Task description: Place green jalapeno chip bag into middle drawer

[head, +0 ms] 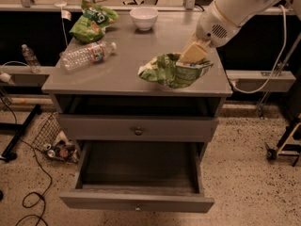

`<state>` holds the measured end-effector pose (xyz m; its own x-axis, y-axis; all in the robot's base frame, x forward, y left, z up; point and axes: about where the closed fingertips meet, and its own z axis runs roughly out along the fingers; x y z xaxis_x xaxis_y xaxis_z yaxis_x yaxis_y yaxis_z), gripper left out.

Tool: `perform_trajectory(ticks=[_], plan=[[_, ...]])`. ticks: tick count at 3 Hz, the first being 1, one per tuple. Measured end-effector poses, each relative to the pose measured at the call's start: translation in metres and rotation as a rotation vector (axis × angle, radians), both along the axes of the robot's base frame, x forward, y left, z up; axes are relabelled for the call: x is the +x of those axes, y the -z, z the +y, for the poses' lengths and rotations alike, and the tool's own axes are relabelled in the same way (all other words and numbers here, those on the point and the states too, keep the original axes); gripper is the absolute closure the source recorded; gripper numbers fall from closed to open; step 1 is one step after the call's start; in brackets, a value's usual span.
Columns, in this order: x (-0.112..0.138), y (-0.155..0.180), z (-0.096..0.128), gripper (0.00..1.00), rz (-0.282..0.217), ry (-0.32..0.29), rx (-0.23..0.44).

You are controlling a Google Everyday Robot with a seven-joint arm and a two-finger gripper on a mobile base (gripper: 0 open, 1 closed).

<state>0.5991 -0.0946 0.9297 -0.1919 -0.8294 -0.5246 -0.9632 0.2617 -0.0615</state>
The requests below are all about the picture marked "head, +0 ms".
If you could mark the white ceramic bowl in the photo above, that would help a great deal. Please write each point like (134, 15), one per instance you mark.
(144, 18)

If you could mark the closed grey upper drawer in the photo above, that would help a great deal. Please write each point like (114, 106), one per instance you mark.
(138, 128)

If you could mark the black stand leg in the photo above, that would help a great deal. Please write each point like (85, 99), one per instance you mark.
(18, 130)

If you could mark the open grey lower drawer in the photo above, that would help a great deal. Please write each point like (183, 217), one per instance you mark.
(139, 176)

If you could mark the green jalapeno chip bag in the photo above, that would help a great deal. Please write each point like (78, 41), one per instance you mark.
(167, 70)

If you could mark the wire basket with cans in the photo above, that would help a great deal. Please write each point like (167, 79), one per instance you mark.
(53, 143)

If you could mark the green chip bag rear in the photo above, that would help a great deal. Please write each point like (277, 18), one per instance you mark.
(93, 22)

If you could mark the wheeled cart base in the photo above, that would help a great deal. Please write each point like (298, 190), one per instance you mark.
(287, 144)

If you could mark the small water bottle on ledge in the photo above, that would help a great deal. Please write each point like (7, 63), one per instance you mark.
(31, 59)

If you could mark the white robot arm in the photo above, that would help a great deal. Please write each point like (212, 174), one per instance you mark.
(240, 11)

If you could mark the clear plastic water bottle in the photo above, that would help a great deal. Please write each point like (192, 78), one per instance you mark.
(86, 55)

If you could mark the grey wooden drawer cabinet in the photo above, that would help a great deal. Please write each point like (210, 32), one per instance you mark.
(113, 88)

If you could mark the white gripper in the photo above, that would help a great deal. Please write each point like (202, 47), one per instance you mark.
(211, 26)

